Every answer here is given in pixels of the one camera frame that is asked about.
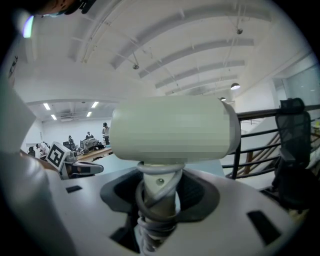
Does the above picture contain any wooden staircase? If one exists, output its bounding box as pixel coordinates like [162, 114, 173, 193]
[236, 131, 284, 176]

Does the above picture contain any grey machine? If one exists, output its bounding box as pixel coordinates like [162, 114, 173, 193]
[79, 137, 101, 151]

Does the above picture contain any person's left forearm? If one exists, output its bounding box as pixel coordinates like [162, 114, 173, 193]
[19, 150, 60, 173]

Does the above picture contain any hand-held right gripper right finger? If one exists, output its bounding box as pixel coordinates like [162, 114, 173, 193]
[175, 169, 221, 223]

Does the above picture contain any person's white shirt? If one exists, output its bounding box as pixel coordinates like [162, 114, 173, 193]
[0, 32, 39, 154]

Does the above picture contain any person's head with mask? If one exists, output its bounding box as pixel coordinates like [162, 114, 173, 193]
[31, 0, 97, 19]

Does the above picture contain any black metal railing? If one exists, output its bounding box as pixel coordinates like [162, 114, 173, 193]
[221, 103, 320, 180]

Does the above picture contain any wooden work table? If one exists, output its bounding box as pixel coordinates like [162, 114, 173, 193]
[76, 146, 113, 162]

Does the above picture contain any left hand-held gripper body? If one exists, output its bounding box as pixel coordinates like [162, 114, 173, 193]
[45, 141, 105, 180]

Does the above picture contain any pale green hair dryer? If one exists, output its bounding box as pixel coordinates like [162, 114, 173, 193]
[109, 95, 242, 254]

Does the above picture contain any black mesh office chair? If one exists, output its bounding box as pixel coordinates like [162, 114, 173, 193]
[270, 97, 314, 214]

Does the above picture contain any glass partition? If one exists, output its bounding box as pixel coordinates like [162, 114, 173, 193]
[272, 53, 320, 106]

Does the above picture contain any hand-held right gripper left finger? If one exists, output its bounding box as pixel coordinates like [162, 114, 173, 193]
[99, 170, 145, 215]

